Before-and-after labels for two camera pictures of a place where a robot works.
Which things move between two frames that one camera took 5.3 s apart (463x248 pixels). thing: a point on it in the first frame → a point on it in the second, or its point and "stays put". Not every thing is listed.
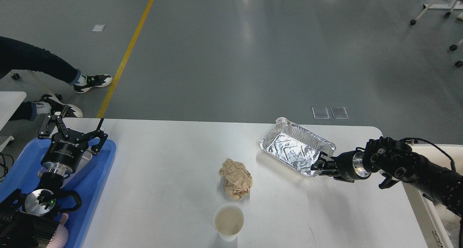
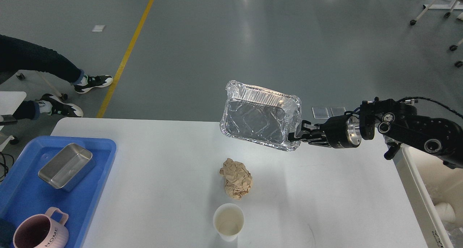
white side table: [9, 101] stays put
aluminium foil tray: [294, 146] → [260, 116]
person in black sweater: [16, 55] stays put
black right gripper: [351, 165] → [342, 131]
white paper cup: [228, 220] stays put
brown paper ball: [237, 179] stays put
